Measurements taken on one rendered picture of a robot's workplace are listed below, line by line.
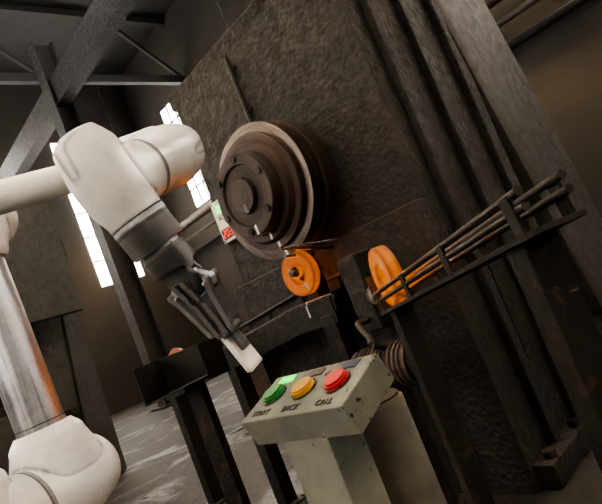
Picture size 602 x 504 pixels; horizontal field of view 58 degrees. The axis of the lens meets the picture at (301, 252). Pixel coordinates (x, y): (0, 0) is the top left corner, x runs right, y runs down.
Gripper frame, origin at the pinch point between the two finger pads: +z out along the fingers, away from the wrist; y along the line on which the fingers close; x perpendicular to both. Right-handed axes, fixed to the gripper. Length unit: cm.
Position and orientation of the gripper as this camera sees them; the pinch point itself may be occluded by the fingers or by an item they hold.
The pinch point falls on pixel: (242, 349)
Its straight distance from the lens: 88.3
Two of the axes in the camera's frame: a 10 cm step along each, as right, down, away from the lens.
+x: -5.1, 5.2, -6.8
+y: -6.3, 3.2, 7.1
